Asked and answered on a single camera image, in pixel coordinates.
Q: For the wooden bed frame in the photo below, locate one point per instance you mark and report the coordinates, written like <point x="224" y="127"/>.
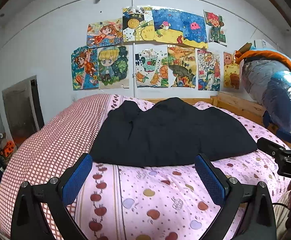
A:
<point x="248" y="113"/>

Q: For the yellow chick bear drawing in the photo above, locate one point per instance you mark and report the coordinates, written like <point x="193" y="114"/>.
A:
<point x="231" y="72"/>

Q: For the swimming girl drawing upper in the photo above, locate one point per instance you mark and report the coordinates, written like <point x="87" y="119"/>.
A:
<point x="105" y="33"/>

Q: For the orange girl drawing lower left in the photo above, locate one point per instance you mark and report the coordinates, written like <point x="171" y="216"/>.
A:
<point x="84" y="68"/>

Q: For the red haired figure drawing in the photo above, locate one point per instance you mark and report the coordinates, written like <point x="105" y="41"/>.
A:
<point x="216" y="23"/>

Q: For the blond boy drawing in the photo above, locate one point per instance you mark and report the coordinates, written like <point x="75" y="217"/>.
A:
<point x="113" y="67"/>

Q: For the orange landscape drawing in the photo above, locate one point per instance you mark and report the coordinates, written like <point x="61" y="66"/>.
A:
<point x="183" y="66"/>

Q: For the white wall conduit pipe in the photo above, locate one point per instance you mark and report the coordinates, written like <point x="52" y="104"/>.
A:
<point x="134" y="65"/>

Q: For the pink jellyfish drawing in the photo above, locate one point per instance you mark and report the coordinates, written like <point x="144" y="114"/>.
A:
<point x="194" y="30"/>

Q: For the fish beach drawing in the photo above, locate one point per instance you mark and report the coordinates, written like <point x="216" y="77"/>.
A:
<point x="168" y="26"/>

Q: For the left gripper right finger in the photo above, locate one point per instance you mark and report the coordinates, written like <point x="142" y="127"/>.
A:
<point x="258" y="220"/>

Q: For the pink patterned bed quilt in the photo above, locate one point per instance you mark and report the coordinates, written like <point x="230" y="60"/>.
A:
<point x="115" y="202"/>

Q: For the black large garment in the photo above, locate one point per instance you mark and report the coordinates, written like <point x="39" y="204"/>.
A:
<point x="171" y="133"/>

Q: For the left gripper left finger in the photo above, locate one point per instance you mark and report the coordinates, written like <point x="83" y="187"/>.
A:
<point x="28" y="220"/>

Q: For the orange spotted toy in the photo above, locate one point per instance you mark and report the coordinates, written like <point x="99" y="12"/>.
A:
<point x="8" y="149"/>

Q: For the pineapple drawing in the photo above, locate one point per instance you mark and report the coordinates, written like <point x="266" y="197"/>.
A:
<point x="138" y="24"/>

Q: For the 2024 dragon drawing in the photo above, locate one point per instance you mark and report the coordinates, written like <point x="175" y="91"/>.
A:
<point x="208" y="66"/>

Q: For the fruit juice drawing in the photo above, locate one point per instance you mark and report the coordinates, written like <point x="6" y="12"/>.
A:
<point x="151" y="66"/>

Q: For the orange cloth pile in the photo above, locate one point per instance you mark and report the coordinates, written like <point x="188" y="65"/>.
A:
<point x="248" y="50"/>

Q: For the leaning grey board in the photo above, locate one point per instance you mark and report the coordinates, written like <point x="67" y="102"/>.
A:
<point x="23" y="110"/>

